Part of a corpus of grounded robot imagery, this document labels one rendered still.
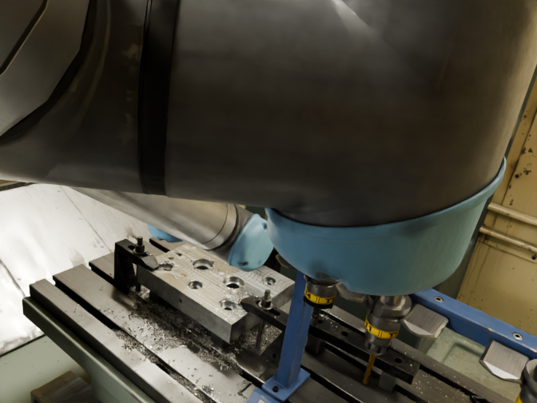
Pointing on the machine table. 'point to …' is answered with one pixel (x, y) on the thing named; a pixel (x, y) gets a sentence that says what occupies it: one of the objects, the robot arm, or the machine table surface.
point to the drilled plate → (197, 304)
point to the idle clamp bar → (386, 361)
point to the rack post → (292, 347)
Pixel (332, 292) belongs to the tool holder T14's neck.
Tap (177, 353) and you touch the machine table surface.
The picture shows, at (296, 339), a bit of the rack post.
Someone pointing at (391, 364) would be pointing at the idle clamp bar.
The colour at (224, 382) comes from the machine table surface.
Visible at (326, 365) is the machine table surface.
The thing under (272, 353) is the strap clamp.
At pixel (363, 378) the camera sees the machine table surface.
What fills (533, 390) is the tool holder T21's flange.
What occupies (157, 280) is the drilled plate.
